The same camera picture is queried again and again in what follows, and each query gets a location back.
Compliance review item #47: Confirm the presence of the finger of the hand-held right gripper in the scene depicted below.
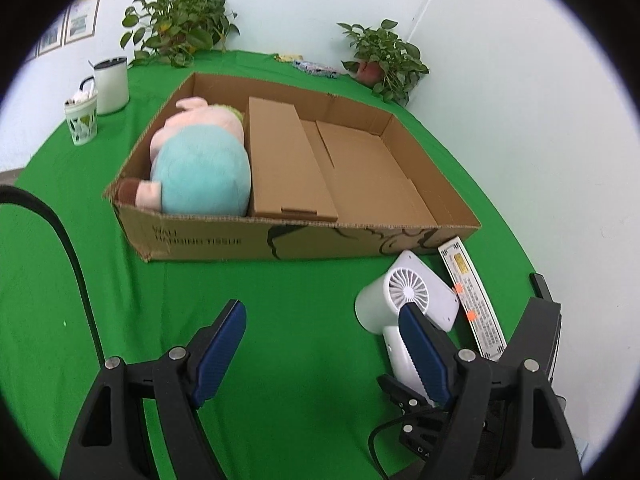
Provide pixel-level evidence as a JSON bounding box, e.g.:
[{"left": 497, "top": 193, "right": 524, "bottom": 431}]
[
  {"left": 376, "top": 372, "right": 438, "bottom": 412},
  {"left": 500, "top": 272, "right": 565, "bottom": 383}
]

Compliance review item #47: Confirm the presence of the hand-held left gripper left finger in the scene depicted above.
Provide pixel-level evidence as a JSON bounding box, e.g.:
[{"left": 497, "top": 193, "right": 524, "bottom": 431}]
[{"left": 60, "top": 299, "right": 247, "bottom": 480}]

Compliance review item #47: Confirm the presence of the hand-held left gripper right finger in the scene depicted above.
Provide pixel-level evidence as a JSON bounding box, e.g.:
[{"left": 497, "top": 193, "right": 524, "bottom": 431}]
[{"left": 398, "top": 304, "right": 583, "bottom": 480}]

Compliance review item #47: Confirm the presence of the white handheld fan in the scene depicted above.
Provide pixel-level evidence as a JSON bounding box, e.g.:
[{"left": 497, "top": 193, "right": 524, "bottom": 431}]
[{"left": 355, "top": 250, "right": 461, "bottom": 408}]

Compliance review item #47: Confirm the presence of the white medicine box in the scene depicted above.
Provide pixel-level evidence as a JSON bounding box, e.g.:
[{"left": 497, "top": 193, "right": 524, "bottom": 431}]
[{"left": 437, "top": 241, "right": 507, "bottom": 362}]

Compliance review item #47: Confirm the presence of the large cardboard tray box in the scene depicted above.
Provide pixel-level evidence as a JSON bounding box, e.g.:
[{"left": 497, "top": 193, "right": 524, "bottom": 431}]
[{"left": 103, "top": 72, "right": 482, "bottom": 263}]

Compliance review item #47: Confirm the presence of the pink and teal plush pig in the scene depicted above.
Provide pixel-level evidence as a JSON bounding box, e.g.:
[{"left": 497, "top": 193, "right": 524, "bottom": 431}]
[{"left": 116, "top": 97, "right": 252, "bottom": 217}]

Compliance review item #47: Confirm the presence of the long cardboard box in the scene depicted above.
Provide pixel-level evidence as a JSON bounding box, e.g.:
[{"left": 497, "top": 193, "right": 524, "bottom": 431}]
[{"left": 246, "top": 96, "right": 340, "bottom": 222}]

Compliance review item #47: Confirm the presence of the green tablecloth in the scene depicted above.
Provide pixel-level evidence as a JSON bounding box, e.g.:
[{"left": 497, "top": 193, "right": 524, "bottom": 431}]
[{"left": 0, "top": 49, "right": 538, "bottom": 480}]

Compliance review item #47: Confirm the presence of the white cup with leaf print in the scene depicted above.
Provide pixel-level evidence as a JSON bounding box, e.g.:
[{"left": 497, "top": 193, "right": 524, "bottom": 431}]
[{"left": 64, "top": 87, "right": 99, "bottom": 146}]

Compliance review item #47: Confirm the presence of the white electric kettle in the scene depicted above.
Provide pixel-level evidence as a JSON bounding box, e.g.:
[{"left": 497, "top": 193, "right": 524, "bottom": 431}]
[{"left": 80, "top": 56, "right": 131, "bottom": 115}]

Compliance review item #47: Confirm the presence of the potted plant in terracotta pot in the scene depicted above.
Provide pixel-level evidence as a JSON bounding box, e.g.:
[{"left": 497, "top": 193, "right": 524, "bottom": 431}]
[{"left": 337, "top": 19, "right": 430, "bottom": 107}]

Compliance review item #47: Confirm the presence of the floral tissue packet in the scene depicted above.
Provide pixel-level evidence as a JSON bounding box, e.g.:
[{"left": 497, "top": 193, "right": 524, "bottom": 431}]
[{"left": 292, "top": 59, "right": 341, "bottom": 78}]

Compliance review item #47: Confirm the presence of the large leafy potted plant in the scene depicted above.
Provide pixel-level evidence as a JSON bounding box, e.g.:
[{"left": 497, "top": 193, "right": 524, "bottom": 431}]
[{"left": 120, "top": 0, "right": 241, "bottom": 68}]

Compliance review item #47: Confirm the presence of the thick black cable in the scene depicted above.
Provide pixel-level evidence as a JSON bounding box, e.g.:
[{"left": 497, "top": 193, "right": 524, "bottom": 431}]
[{"left": 0, "top": 185, "right": 108, "bottom": 366}]

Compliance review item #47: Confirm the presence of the wall of framed certificates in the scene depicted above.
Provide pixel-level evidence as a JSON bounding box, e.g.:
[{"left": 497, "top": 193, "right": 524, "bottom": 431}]
[{"left": 37, "top": 0, "right": 105, "bottom": 58}]

